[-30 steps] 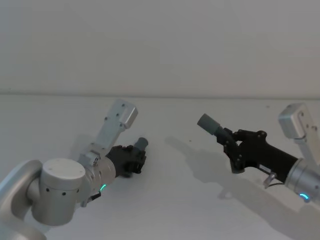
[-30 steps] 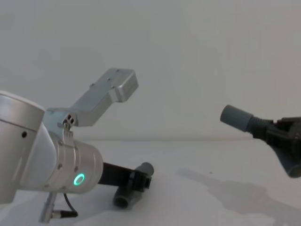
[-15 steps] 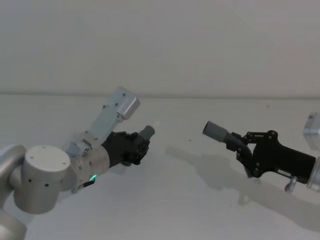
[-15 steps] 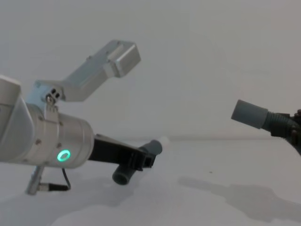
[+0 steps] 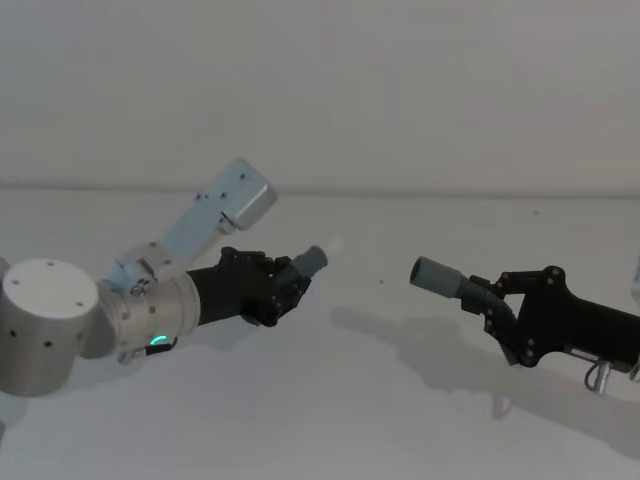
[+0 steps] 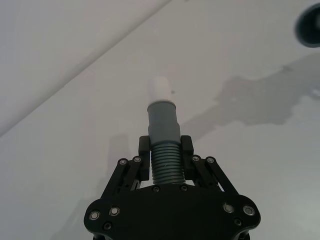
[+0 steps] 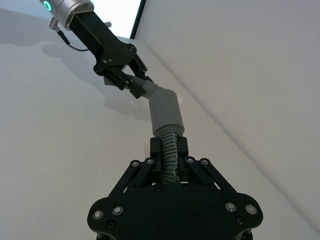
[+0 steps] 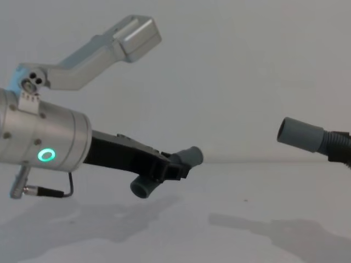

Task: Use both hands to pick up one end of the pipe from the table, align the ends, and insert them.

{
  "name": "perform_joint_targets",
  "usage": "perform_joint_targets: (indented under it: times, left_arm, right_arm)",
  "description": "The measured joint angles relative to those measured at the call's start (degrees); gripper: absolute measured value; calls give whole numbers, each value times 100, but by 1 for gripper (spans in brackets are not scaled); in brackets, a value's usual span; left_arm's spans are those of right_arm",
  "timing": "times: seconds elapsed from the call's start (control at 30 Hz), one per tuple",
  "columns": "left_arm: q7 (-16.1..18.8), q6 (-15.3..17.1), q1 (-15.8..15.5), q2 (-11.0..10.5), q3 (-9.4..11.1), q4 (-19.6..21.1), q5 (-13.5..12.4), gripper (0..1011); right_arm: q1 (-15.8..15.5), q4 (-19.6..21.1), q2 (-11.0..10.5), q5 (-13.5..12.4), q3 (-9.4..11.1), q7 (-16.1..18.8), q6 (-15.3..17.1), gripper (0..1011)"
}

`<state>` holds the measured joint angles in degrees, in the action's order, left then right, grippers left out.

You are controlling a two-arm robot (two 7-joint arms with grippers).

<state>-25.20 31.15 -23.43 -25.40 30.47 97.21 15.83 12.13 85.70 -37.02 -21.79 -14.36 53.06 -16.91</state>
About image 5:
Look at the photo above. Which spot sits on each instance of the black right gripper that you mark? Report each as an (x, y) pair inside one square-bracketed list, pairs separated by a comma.
[(575, 325)]

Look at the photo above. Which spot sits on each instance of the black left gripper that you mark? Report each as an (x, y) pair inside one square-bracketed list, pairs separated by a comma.
[(225, 292)]

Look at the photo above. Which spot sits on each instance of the short grey tube piece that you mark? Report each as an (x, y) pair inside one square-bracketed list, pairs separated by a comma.
[(311, 261)]

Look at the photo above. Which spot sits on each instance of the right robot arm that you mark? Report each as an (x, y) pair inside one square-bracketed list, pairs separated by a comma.
[(636, 275)]

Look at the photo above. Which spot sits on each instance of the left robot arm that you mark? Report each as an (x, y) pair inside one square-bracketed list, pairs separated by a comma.
[(50, 310)]

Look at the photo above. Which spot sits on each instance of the white table cloth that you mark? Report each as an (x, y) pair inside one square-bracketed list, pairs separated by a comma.
[(320, 400)]

